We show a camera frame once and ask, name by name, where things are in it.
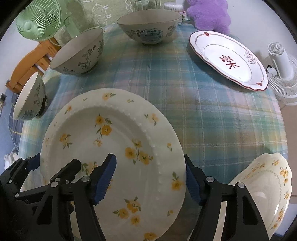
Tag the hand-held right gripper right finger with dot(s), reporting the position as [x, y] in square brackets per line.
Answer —
[192, 183]

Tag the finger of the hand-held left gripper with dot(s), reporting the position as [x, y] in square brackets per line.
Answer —
[69, 168]
[34, 162]

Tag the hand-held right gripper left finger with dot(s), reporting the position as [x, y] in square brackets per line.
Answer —
[104, 178]

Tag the yellow floral white plate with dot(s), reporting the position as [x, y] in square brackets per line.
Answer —
[120, 129]

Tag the medium floral sprig bowl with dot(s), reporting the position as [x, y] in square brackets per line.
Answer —
[76, 53]

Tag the red-rimmed white plate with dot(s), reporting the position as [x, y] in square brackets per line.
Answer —
[215, 53]

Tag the pile of white cloths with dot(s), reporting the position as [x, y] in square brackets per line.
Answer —
[10, 160]

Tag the grey striped cloth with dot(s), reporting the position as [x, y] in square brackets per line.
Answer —
[9, 129]

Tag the small dark-footed floral bowl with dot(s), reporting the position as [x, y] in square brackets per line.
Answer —
[27, 97]

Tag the scalloped yellow floral bowl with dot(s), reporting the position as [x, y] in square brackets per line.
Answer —
[262, 185]

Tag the plaid tablecloth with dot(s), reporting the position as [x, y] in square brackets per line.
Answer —
[185, 104]

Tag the green desk fan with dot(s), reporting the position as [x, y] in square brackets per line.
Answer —
[30, 24]

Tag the white desk fan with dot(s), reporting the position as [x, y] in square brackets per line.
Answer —
[282, 64]

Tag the large blue print bowl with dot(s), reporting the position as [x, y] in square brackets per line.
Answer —
[148, 34]

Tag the purple plush toy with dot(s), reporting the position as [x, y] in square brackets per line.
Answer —
[208, 16]

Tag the cotton swab box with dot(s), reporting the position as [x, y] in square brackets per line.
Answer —
[172, 7]

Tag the glass jar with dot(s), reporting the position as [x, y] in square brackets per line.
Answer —
[143, 4]

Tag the green printed wall cloth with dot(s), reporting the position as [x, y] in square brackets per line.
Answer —
[104, 9]

